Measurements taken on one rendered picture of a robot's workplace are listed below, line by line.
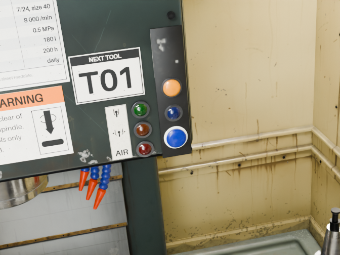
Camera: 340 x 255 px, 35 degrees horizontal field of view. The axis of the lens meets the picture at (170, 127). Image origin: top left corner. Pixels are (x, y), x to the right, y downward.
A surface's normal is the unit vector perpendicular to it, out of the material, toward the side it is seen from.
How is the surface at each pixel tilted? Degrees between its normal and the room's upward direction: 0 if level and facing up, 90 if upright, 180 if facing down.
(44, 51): 90
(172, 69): 90
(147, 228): 90
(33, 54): 90
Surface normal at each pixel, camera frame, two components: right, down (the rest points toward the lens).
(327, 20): -0.98, 0.15
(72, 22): 0.19, 0.40
